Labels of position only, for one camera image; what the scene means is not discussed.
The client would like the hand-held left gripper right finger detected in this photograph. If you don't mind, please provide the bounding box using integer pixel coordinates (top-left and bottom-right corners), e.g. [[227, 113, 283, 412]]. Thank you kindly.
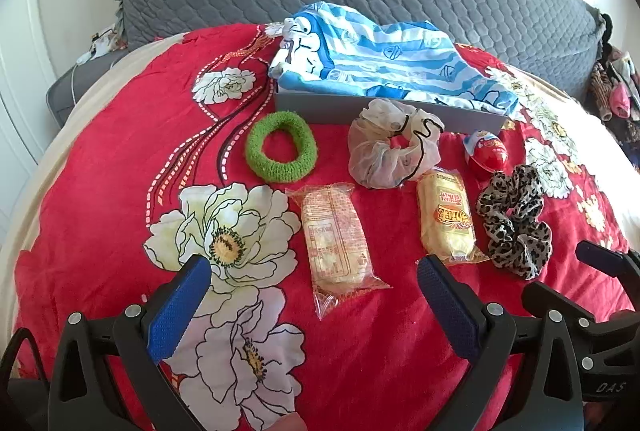
[[416, 255, 586, 431]]

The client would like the grey cardboard box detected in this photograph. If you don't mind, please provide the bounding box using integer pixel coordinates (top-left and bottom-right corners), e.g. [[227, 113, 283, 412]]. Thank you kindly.
[[273, 78, 516, 128]]

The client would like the leopard print scrunchie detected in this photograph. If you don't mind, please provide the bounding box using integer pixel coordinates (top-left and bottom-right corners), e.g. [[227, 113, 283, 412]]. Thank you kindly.
[[475, 165, 553, 281]]

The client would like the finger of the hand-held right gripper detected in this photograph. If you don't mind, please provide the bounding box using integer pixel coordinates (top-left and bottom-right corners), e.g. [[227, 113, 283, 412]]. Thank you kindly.
[[575, 240, 640, 307], [521, 280, 617, 343]]

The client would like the person's left hand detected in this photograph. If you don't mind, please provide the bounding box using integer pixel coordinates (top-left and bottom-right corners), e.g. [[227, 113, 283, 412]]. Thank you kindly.
[[272, 413, 310, 431]]

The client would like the beige sheer scrunchie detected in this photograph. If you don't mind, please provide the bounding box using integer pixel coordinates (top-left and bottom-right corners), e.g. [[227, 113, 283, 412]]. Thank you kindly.
[[348, 99, 446, 189]]

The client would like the red floral blanket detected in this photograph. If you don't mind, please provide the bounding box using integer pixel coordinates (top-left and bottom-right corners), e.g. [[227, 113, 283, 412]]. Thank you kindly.
[[10, 23, 633, 431]]

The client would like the white cable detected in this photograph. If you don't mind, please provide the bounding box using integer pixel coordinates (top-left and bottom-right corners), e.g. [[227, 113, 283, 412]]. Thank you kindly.
[[69, 53, 101, 108]]

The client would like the blue striped cartoon cloth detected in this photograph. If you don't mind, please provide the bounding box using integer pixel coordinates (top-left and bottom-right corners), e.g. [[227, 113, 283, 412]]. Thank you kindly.
[[267, 1, 519, 116]]

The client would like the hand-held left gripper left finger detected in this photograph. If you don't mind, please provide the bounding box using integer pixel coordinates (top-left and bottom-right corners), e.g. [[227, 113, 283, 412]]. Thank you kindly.
[[47, 255, 213, 431]]

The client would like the red egg-shaped candy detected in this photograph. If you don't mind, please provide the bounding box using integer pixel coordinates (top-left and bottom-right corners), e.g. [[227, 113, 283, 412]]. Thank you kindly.
[[463, 130, 511, 174]]

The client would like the green fuzzy scrunchie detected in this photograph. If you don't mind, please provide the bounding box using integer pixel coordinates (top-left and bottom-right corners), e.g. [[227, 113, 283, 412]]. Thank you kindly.
[[244, 110, 319, 184]]

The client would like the pile of clothes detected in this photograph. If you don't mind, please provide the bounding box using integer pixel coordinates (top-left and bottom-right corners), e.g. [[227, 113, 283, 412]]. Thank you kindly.
[[587, 13, 640, 146]]

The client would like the black cable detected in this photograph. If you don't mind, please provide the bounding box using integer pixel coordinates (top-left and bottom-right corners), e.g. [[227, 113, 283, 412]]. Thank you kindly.
[[0, 325, 51, 384]]

